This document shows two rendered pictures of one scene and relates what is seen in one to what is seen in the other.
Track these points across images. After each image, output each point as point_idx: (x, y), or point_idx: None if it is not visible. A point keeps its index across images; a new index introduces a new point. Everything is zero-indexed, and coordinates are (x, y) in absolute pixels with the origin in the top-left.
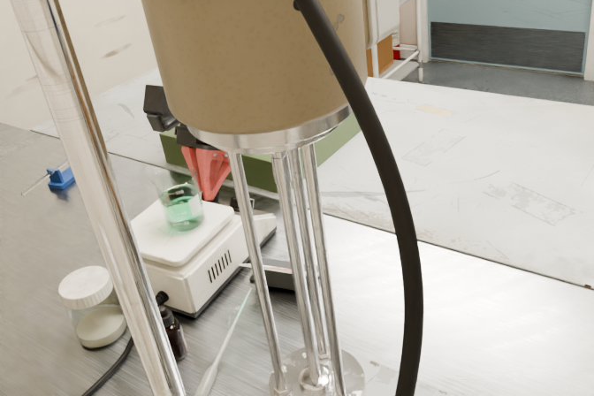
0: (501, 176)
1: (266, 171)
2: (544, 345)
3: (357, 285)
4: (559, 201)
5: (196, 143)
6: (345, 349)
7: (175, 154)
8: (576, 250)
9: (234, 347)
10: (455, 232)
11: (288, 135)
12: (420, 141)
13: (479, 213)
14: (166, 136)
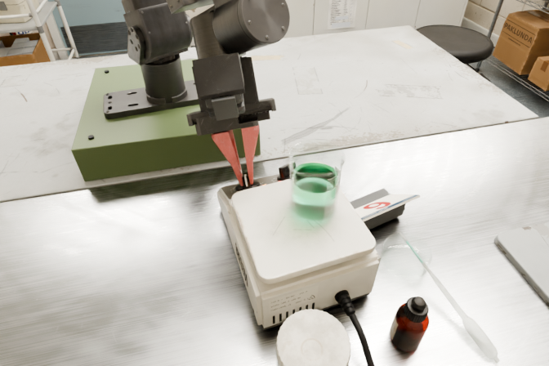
0: (373, 82)
1: (240, 139)
2: (547, 161)
3: (421, 188)
4: (422, 85)
5: (238, 123)
6: (488, 234)
7: (101, 166)
8: (472, 106)
9: (434, 292)
10: (408, 124)
11: None
12: (292, 79)
13: (399, 108)
14: (86, 149)
